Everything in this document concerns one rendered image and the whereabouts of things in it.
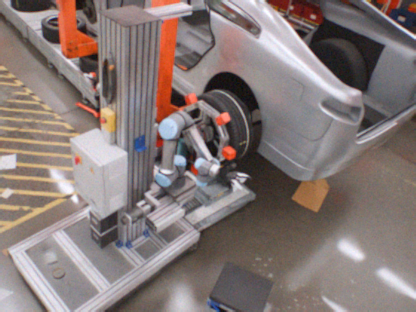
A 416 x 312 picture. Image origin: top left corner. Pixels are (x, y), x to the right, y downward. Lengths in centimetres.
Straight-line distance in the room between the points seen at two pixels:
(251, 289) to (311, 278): 82
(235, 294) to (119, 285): 85
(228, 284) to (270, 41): 186
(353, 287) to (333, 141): 140
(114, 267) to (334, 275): 193
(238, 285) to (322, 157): 116
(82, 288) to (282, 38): 238
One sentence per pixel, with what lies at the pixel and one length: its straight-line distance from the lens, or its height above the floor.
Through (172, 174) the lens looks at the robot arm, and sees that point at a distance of 254.
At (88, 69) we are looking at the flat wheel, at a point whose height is 40.
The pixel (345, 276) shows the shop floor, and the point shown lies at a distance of 373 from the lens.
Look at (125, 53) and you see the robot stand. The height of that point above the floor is 188.
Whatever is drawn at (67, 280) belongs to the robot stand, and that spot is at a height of 21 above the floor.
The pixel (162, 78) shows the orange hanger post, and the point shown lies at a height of 119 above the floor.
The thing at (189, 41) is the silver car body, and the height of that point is 86.
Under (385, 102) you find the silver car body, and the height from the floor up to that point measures 93.
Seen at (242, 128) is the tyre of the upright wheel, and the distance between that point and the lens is 312.
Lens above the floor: 276
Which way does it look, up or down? 38 degrees down
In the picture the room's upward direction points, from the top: 11 degrees clockwise
